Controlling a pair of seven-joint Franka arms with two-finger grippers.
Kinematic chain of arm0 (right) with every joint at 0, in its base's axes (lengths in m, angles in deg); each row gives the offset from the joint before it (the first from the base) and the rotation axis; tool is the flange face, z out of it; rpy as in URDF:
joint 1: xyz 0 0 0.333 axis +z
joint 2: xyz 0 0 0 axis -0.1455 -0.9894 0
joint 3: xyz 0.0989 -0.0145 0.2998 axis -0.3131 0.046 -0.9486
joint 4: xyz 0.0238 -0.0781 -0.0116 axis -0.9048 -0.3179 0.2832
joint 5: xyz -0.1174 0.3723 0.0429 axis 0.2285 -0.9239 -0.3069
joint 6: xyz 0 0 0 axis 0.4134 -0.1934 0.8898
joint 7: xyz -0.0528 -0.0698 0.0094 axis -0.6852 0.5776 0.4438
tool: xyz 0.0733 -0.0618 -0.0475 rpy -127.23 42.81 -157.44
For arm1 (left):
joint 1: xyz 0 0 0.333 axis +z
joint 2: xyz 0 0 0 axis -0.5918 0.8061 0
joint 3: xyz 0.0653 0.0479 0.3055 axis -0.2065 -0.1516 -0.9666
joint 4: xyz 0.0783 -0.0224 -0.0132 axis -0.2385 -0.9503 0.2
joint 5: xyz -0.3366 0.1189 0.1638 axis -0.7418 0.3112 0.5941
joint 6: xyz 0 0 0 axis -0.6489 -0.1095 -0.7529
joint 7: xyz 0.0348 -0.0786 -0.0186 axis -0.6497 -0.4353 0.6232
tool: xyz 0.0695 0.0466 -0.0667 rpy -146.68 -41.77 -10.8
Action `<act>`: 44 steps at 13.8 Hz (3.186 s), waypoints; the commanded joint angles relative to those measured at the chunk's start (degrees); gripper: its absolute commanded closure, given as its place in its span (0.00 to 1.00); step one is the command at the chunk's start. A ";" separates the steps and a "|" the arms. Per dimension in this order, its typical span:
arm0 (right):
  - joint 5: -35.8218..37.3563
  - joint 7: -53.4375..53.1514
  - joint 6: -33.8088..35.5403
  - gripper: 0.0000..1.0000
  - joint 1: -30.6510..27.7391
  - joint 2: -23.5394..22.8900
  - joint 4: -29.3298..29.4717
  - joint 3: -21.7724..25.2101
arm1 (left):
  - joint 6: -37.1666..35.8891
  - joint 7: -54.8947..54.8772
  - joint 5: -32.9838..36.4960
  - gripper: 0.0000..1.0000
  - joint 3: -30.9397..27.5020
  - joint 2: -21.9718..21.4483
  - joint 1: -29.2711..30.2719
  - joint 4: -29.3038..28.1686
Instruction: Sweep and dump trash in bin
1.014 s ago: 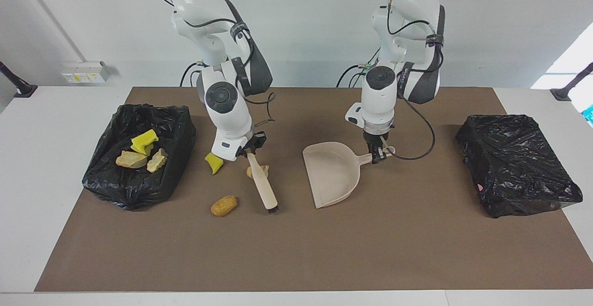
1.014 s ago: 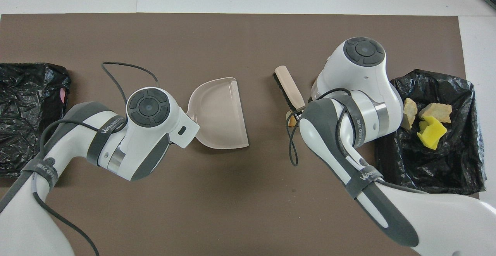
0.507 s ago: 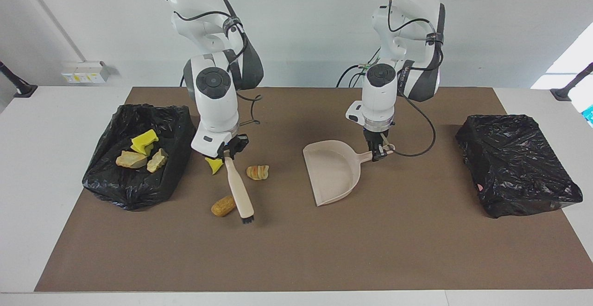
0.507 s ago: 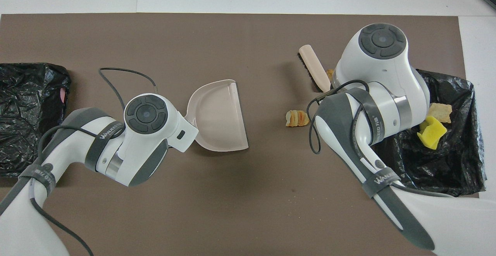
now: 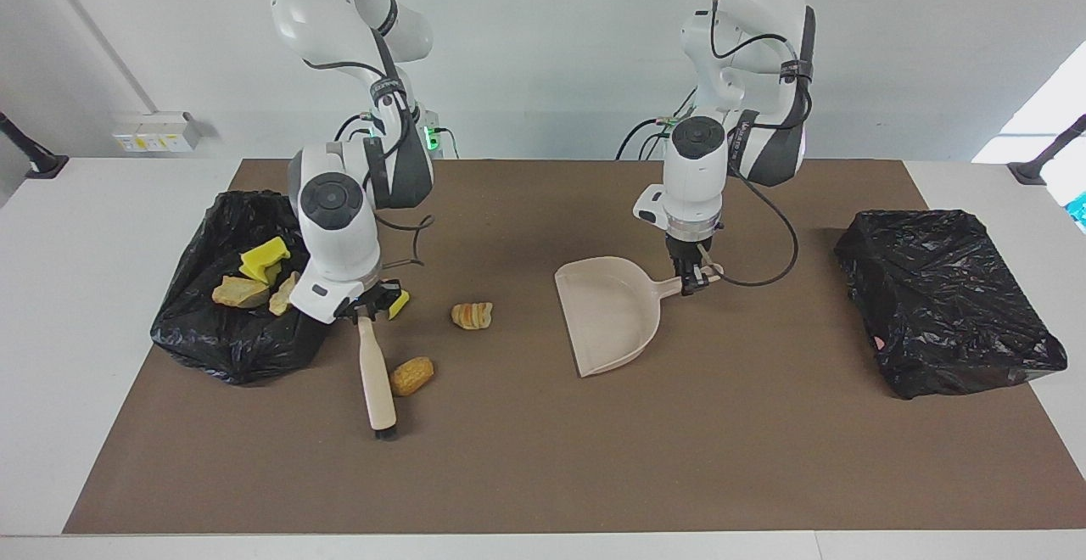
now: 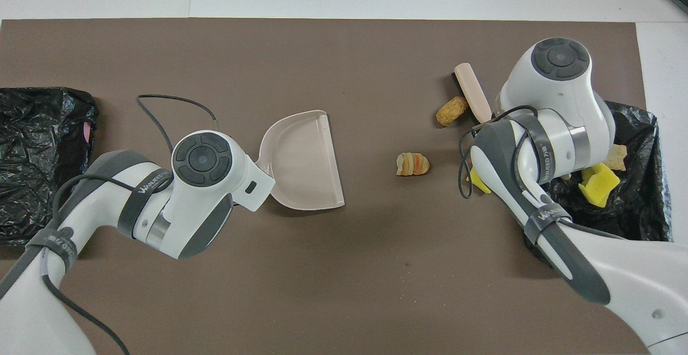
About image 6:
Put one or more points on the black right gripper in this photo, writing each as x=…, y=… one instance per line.
x=482, y=125

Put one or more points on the brown bread roll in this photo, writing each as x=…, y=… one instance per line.
x=451, y=111

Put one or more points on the beige brush with black bristles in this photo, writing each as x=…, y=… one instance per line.
x=472, y=89

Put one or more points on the yellow sponge piece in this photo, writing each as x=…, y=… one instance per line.
x=480, y=183
x=602, y=185

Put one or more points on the beige bread chunk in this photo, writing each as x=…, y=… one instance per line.
x=617, y=157

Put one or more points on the beige plastic dustpan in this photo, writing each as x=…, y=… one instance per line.
x=303, y=161

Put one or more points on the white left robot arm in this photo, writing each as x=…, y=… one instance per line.
x=204, y=183

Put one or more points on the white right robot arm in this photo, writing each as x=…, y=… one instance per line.
x=559, y=91

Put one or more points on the open black bag-lined bin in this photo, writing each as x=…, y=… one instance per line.
x=642, y=129

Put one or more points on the black bag-covered bin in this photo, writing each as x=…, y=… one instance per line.
x=37, y=129

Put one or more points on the brown table mat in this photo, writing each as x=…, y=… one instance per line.
x=322, y=290

